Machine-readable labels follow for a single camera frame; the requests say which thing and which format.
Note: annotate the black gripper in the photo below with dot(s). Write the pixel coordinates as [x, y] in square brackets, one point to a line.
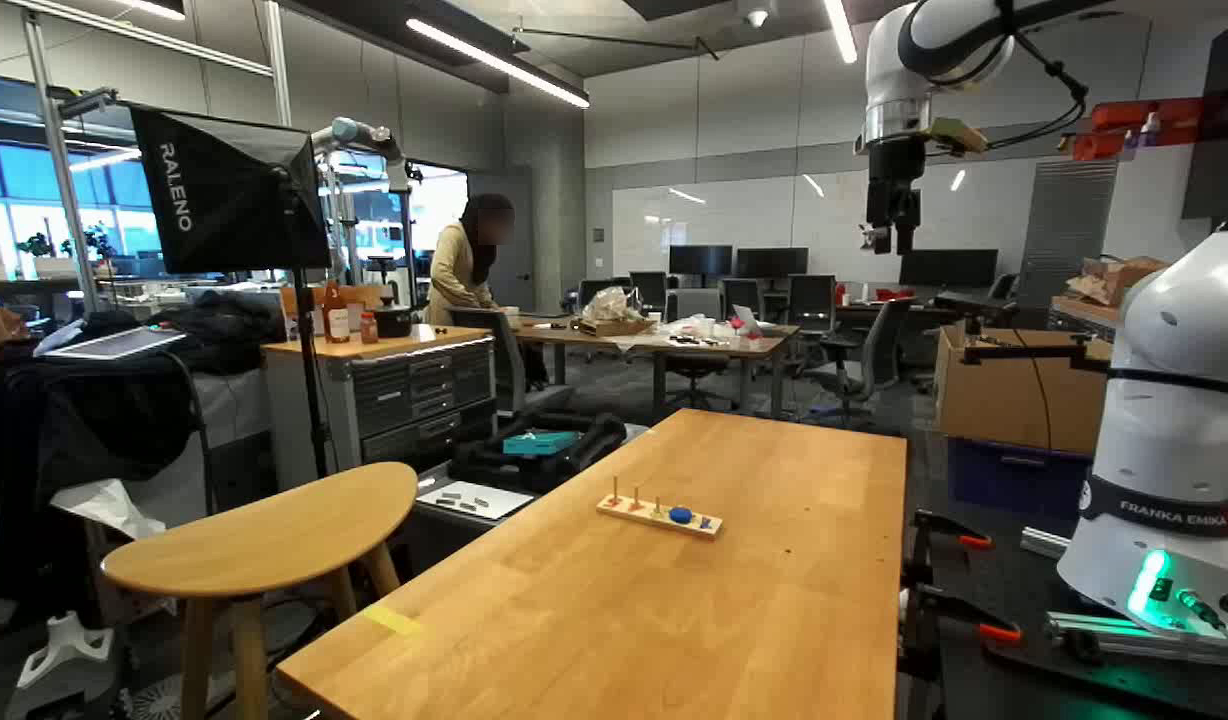
[895, 173]

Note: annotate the small blue object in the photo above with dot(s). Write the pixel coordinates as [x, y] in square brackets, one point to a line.
[682, 512]

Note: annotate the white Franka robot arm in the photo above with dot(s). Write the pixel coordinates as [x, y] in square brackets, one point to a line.
[1174, 403]

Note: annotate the wooden peg board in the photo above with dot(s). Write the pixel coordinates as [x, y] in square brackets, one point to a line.
[634, 509]

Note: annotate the wide black computer monitor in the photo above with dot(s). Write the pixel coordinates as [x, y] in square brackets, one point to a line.
[948, 270]

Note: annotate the black office chair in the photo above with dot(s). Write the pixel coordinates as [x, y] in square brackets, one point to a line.
[815, 302]

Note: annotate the grey office chair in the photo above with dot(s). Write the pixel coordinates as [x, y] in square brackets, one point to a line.
[870, 353]

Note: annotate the brown cardboard box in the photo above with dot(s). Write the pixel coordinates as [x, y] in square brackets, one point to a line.
[1017, 392]

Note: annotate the crumpled white plastic bag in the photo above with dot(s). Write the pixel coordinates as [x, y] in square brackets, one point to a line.
[711, 334]

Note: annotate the brown items on shelf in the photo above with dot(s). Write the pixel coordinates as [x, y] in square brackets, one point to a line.
[1114, 283]

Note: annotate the blue plastic bin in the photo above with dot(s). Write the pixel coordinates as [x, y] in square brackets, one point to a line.
[1017, 483]

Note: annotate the crumpled beige plastic bag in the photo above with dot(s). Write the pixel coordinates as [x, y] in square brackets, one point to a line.
[612, 314]

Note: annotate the black bag with teal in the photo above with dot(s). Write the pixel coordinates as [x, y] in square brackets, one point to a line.
[538, 447]

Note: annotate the person in beige coat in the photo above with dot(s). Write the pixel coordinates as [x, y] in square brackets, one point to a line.
[462, 265]

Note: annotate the grey tray with parts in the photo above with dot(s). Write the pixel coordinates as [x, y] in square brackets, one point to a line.
[472, 500]

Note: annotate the grey drawer cabinet wooden top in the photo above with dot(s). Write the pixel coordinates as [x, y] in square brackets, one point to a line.
[398, 392]

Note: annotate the orange bottle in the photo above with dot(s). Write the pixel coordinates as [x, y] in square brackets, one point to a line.
[336, 318]

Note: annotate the black light stand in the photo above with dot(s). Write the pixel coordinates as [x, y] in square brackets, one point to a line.
[311, 374]

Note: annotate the yellow tape strip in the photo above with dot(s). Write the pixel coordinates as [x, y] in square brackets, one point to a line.
[394, 621]

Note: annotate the black softbox light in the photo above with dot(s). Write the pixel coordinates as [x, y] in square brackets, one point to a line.
[232, 192]

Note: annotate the black jacket pile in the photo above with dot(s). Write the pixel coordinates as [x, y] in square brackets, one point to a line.
[232, 331]

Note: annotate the wooden kidney-shaped stool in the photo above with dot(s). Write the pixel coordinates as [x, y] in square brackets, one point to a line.
[267, 533]

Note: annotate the open silver laptop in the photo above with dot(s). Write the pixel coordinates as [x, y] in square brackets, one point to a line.
[113, 340]

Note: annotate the silver metal pole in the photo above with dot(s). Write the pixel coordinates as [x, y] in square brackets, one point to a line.
[57, 160]

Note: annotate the white plastic floor stand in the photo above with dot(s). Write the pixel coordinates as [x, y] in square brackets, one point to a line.
[61, 665]

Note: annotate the tan wrist camera mount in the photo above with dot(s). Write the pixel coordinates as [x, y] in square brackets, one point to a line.
[958, 134]

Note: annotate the red wall banner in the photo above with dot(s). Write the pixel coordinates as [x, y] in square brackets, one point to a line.
[1137, 127]

